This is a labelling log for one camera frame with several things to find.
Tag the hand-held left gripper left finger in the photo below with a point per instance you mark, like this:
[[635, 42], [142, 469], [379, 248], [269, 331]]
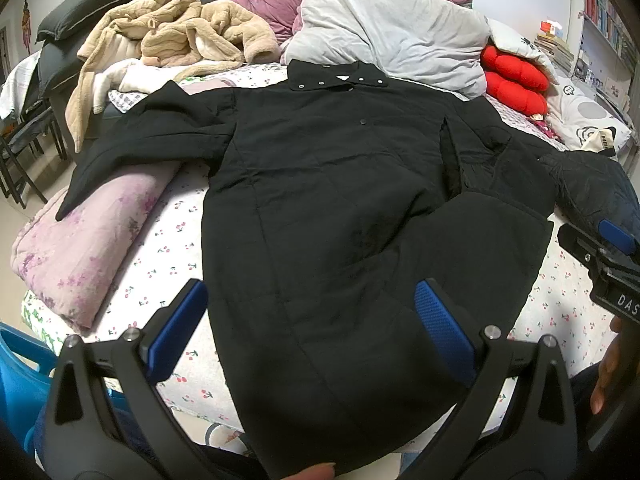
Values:
[[175, 325]]

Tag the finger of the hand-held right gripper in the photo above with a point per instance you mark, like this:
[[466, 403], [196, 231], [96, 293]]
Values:
[[580, 247], [617, 232]]

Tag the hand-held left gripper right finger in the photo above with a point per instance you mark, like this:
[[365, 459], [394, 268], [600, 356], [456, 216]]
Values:
[[442, 330]]

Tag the black long coat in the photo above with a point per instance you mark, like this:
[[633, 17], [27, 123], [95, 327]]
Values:
[[325, 185]]

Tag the person's right hand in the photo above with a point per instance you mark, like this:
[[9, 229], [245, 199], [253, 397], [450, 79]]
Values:
[[604, 370]]

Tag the person's left hand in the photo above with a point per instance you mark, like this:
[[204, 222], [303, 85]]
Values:
[[314, 472]]

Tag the black quilted jacket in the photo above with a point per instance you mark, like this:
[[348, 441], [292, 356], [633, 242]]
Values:
[[590, 185]]

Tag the cherry print bed sheet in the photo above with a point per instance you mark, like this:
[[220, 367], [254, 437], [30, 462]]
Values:
[[165, 260]]

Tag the cream tote bag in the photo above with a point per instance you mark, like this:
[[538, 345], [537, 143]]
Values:
[[600, 141]]

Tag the pink floral folded blanket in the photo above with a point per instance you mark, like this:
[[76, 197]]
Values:
[[100, 230]]

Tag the pink snack packet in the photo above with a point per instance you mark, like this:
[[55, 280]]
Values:
[[545, 127]]

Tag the white pillow with grey circles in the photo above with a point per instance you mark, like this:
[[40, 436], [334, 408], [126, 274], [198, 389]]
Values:
[[580, 105]]

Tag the red flower cushion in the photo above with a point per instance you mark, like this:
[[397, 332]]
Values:
[[510, 62], [517, 97]]

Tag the blue plastic basket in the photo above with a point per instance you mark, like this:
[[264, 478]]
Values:
[[20, 385]]

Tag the stack of books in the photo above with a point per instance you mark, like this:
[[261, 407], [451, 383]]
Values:
[[555, 52]]

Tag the white leaf print pillow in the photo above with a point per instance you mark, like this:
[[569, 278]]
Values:
[[525, 42]]

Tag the orange and white box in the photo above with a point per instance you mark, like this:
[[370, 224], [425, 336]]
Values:
[[551, 27]]

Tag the bookshelf with books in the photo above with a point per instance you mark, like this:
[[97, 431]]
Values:
[[607, 15]]

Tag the black chair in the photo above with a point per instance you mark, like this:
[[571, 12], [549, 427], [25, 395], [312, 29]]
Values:
[[25, 132]]

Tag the white fleece garment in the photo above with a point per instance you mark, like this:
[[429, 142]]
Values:
[[130, 77]]

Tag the dark grey pillow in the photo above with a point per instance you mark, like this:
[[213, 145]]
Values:
[[55, 65], [95, 0]]

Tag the white cloth on chair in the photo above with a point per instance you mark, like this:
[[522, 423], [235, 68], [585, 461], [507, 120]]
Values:
[[17, 85]]

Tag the grey duvet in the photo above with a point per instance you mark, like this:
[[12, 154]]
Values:
[[390, 30]]

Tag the beige fleece robe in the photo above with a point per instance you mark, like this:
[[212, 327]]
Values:
[[170, 30]]

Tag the wall ornament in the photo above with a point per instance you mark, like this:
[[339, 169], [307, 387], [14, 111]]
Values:
[[25, 17]]

